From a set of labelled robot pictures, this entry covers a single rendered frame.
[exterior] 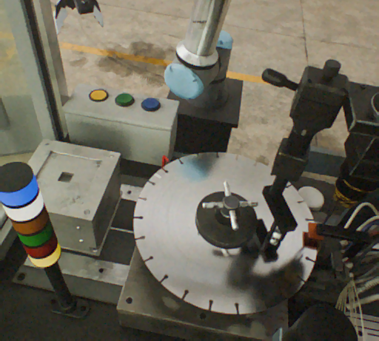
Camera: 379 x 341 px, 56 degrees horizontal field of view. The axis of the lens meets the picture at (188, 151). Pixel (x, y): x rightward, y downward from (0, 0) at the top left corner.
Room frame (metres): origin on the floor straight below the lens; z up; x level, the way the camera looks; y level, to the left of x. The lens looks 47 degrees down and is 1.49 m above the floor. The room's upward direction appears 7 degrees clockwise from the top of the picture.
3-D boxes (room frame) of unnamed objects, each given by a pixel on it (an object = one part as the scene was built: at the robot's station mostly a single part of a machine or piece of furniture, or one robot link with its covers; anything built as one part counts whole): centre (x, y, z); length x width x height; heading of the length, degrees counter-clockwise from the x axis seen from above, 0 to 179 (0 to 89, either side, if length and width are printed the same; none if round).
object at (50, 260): (0.24, 0.20, 0.98); 0.05 x 0.04 x 0.03; 176
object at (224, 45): (0.98, -0.03, 0.91); 0.13 x 0.12 x 0.14; 157
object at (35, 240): (0.24, 0.20, 1.05); 0.05 x 0.04 x 0.03; 176
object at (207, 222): (0.36, -0.08, 0.96); 0.11 x 0.11 x 0.03
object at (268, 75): (0.41, -0.13, 1.21); 0.08 x 0.06 x 0.03; 86
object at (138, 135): (0.70, 0.18, 0.82); 0.28 x 0.11 x 0.15; 86
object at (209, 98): (0.99, -0.03, 0.80); 0.15 x 0.15 x 0.10
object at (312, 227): (0.34, -0.28, 0.95); 0.10 x 0.03 x 0.07; 86
